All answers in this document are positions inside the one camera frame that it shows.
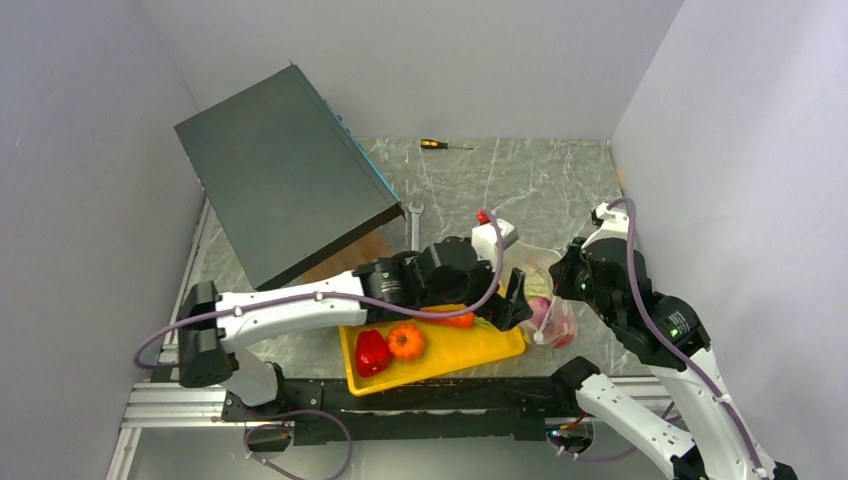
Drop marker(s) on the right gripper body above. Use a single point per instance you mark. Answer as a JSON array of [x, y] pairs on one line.
[[579, 285]]

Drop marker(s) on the red bell pepper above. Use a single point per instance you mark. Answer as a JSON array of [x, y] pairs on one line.
[[372, 353]]

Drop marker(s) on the purple onion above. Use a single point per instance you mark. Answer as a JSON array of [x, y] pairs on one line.
[[540, 307]]

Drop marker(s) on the yellow plastic tray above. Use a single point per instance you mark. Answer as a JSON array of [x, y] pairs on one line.
[[448, 350]]

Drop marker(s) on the aluminium rail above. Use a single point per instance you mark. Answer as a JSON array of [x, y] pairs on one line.
[[162, 406]]

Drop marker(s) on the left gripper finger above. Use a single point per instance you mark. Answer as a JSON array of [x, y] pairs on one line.
[[506, 315], [517, 276]]

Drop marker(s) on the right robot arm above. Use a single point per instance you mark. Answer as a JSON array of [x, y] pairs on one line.
[[666, 335]]

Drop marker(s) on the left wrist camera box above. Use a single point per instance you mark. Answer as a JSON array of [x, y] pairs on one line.
[[484, 239]]

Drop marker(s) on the wooden block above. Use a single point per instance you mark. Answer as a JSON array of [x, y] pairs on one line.
[[369, 247]]

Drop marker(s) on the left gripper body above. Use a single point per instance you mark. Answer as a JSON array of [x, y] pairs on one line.
[[495, 302]]

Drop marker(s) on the orange pumpkin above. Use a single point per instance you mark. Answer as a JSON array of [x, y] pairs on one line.
[[406, 342]]

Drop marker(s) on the black base frame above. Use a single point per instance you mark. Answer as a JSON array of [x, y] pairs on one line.
[[521, 408]]

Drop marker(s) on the silver wrench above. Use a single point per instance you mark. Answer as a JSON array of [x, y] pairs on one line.
[[415, 212]]

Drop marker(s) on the green cabbage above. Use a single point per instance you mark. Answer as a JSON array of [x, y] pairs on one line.
[[538, 282]]

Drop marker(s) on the red apple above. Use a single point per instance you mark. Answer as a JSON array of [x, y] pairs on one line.
[[561, 331]]

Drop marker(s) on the dark grey box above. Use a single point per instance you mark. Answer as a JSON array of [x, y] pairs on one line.
[[289, 183]]

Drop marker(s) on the orange carrot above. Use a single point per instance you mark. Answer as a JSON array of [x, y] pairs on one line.
[[465, 321]]

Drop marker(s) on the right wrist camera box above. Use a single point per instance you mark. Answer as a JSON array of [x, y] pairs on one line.
[[609, 223]]

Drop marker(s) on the black yellow screwdriver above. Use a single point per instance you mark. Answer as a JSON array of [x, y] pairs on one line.
[[431, 144]]

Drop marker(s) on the clear zip top bag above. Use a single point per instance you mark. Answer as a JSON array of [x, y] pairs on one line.
[[521, 255]]

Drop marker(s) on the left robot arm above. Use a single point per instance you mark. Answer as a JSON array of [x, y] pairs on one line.
[[218, 328]]

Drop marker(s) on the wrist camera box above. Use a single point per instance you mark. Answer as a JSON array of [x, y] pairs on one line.
[[484, 239], [609, 223]]

